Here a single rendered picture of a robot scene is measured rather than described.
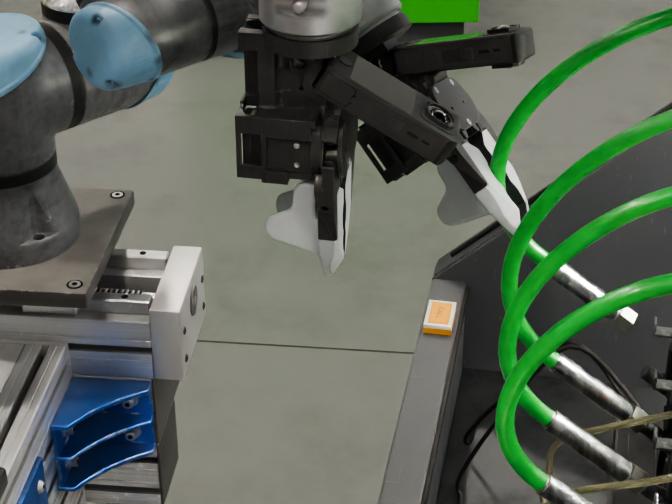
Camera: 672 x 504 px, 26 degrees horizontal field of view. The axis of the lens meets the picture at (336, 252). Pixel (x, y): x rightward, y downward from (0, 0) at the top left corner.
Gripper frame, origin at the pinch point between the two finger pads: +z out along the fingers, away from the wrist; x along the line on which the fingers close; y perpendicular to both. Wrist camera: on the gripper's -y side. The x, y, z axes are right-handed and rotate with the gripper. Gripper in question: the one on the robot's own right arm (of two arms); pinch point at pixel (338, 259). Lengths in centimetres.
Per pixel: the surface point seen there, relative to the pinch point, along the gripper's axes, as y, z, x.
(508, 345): -14.2, 3.2, 4.8
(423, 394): -5.0, 27.7, -20.5
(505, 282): -13.3, 2.6, -3.3
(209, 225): 72, 123, -208
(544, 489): -18.0, 10.2, 12.9
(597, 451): -21.8, 12.4, 4.8
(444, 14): 28, 112, -333
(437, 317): -4.8, 26.4, -32.9
